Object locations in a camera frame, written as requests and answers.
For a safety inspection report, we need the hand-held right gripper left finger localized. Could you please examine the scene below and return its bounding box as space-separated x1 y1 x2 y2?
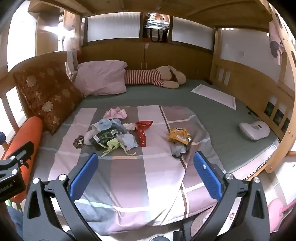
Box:
23 153 107 241

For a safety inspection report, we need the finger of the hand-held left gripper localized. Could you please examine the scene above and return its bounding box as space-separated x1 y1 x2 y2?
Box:
0 141 35 167

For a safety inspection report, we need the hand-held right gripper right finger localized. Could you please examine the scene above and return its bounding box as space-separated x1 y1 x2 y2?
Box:
183 152 271 241

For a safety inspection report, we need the orange bolster pillow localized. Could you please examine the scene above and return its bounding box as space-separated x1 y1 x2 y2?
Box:
3 116 44 204

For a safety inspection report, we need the person's jeans leg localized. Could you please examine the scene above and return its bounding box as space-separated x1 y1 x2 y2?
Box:
6 206 24 233

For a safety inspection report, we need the yellow-green plastic scrap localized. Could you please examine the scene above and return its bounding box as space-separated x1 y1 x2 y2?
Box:
100 138 122 158

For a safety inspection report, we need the grey plastic wrapper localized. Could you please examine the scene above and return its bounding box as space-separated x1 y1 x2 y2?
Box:
171 144 187 158

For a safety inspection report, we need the green snack packet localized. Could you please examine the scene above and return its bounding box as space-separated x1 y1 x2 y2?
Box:
90 130 121 150

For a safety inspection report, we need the yellow snack wrapper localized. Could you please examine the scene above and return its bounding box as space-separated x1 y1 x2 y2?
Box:
167 128 192 146

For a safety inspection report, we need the light blue cloth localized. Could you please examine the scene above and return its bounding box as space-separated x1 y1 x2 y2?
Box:
98 119 122 131

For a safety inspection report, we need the pale blue plastic bag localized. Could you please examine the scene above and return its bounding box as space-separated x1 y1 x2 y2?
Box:
117 133 139 149

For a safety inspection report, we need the pink grey plaid blanket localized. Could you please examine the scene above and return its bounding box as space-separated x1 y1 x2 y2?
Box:
35 105 232 234

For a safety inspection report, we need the brown floral cushion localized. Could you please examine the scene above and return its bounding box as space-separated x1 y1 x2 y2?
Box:
13 62 84 136

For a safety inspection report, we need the pink crumpled cloth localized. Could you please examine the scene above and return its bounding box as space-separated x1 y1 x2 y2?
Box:
103 107 128 120

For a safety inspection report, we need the white guitar-shaped toy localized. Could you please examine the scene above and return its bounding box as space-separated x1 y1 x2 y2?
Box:
239 120 270 141

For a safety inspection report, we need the red wrapper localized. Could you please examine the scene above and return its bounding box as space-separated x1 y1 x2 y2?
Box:
135 120 154 147

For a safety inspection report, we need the pink plastic object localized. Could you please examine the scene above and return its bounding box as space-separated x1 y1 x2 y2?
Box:
267 199 296 232

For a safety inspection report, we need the green bed sheet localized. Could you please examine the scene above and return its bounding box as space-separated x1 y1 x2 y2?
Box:
30 79 279 176

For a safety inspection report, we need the pink pillow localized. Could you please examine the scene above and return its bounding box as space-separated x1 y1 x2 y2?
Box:
74 61 128 97

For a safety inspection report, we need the pale cloth on headboard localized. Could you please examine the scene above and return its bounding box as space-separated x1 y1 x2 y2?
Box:
66 50 79 80

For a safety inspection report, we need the striped plush dog toy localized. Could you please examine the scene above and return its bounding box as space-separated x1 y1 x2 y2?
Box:
125 65 187 90

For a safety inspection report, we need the pink spotted hanging garment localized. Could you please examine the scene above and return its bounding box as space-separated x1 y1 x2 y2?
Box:
268 20 286 66

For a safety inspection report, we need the black cable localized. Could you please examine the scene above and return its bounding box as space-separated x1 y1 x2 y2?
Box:
246 106 262 121

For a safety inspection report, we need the wooden bunk bed frame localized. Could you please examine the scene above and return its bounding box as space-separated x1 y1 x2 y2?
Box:
0 0 296 176

